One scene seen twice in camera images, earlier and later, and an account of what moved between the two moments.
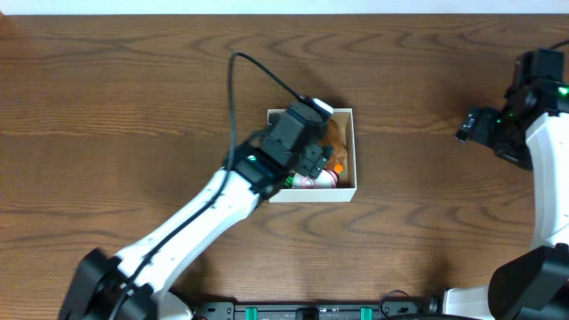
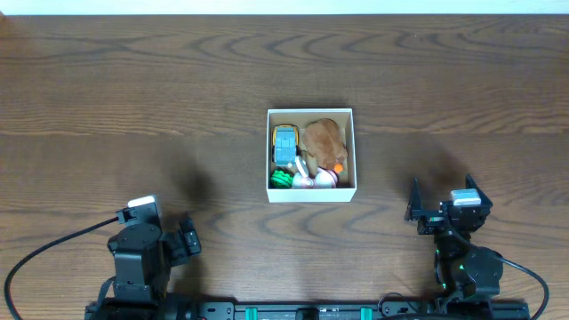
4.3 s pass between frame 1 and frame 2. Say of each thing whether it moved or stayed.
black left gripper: moved
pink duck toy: stayed
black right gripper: moved
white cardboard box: stayed
